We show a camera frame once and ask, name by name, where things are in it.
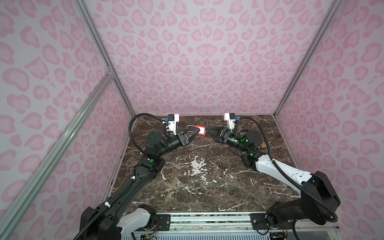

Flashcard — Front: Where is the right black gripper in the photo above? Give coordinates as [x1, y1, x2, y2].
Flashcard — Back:
[205, 128, 251, 154]

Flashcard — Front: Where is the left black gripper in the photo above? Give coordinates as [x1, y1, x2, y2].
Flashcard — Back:
[157, 128, 199, 159]

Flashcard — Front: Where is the red padlock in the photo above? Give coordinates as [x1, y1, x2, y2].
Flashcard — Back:
[187, 125, 206, 136]

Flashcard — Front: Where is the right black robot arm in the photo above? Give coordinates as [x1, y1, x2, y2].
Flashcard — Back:
[206, 127, 341, 229]

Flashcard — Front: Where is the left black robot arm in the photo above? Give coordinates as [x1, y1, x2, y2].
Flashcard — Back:
[74, 128, 200, 240]

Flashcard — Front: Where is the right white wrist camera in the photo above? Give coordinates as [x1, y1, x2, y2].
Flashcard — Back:
[224, 113, 239, 133]

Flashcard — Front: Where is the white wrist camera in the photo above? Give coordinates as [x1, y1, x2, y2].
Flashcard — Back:
[224, 113, 239, 133]
[163, 114, 180, 138]

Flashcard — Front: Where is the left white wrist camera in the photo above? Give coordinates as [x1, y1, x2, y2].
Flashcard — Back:
[163, 114, 180, 138]

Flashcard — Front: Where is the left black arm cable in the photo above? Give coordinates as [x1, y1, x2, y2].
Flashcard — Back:
[128, 113, 165, 154]

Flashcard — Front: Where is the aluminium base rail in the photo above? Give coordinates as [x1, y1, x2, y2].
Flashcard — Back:
[119, 211, 343, 235]

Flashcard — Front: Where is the diagonal aluminium frame strut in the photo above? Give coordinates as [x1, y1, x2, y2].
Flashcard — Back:
[1, 73, 115, 240]

